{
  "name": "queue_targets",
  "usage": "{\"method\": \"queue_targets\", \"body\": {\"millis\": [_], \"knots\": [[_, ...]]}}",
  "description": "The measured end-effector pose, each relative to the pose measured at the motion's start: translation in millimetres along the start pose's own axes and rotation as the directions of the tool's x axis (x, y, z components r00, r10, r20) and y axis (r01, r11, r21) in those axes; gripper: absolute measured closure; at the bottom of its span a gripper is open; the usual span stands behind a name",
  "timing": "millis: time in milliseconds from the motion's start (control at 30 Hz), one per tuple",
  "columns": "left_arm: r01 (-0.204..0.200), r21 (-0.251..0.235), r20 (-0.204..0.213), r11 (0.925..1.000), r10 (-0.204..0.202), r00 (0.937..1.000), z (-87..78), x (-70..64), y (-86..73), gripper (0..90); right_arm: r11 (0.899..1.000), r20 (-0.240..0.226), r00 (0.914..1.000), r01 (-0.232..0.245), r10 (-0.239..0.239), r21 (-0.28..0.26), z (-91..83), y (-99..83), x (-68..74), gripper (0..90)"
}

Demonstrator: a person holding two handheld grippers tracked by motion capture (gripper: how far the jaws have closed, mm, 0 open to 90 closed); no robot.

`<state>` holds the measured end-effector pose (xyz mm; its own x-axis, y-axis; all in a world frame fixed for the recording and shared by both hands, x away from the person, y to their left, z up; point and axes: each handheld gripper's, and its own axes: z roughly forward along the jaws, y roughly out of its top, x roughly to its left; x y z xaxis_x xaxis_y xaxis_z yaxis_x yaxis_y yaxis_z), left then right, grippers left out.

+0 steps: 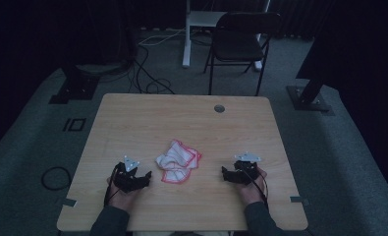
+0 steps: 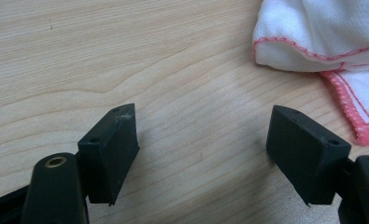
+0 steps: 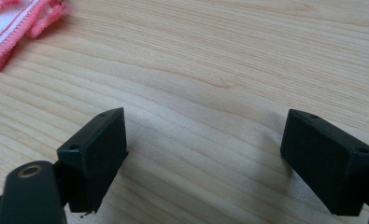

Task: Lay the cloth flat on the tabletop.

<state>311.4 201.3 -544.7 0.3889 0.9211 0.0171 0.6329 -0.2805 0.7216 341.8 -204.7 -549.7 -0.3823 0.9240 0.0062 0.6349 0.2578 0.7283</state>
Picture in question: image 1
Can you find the black stand base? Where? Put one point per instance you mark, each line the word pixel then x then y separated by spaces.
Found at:
pixel 77 87

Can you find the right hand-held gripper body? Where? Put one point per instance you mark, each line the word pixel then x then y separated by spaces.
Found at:
pixel 246 167

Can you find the grey table grommet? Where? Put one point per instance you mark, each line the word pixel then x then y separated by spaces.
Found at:
pixel 219 108

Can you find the white cloth with red grid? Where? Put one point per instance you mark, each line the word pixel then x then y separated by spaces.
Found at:
pixel 178 160

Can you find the person's left hand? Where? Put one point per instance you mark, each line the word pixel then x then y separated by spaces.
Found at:
pixel 124 198

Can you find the black slanted stand with base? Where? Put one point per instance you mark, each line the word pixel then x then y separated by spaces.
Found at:
pixel 309 95

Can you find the black folding chair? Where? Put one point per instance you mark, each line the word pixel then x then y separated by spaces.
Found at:
pixel 237 46

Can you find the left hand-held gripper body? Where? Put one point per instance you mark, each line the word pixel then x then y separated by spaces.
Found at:
pixel 126 175

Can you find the grey tape strip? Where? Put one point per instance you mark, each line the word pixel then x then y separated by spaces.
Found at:
pixel 69 202
pixel 299 200

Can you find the white desk frame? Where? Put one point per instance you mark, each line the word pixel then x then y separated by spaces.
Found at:
pixel 187 39

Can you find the person's right hand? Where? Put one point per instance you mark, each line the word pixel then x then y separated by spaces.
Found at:
pixel 252 191

